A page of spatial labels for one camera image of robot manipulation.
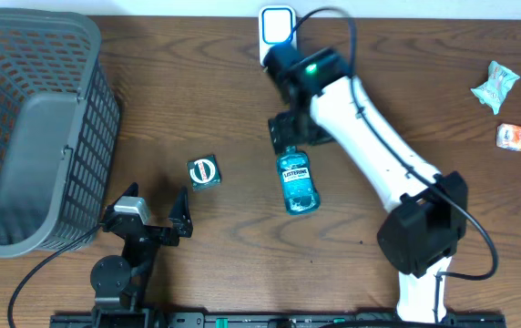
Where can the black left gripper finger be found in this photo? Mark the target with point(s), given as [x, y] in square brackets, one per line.
[180, 215]
[129, 198]

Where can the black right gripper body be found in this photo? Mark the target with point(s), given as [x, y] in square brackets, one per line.
[294, 126]

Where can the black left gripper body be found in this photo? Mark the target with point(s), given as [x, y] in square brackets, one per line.
[168, 239]

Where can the green Zam-Buk ointment tin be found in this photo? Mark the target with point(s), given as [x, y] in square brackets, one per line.
[204, 173]

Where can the teal Listerine mouthwash bottle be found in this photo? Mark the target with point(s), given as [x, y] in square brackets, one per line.
[299, 193]

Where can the mint green wipes pack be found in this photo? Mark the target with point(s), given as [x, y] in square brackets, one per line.
[493, 92]

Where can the orange small sachet packet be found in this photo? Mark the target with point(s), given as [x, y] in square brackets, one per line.
[508, 137]

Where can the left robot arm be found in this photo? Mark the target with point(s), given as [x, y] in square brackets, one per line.
[120, 281]

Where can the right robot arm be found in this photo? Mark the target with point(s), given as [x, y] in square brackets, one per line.
[425, 208]

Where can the white barcode scanner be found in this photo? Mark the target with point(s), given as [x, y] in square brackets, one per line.
[275, 26]

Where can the grey plastic shopping basket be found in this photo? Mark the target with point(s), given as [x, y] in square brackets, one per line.
[59, 122]

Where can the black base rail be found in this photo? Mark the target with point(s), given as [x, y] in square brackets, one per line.
[152, 318]

